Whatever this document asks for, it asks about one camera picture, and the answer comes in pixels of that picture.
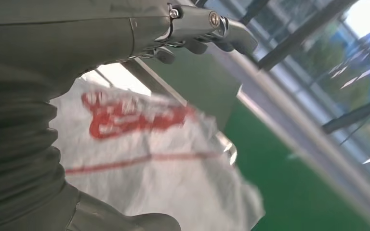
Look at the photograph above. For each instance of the silver conveyor frame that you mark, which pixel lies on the silver conveyor frame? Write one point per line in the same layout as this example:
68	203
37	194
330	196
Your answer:
319	159

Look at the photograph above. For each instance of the grey package with red print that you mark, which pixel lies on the grey package with red print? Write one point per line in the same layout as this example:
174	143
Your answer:
172	191

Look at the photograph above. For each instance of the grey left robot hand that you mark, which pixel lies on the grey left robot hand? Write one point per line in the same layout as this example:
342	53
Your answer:
76	35

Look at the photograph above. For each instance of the dark window frame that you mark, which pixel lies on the dark window frame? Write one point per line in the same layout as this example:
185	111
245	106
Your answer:
287	41

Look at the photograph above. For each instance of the green conveyor belt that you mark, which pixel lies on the green conveyor belt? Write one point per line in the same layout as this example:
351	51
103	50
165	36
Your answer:
284	191

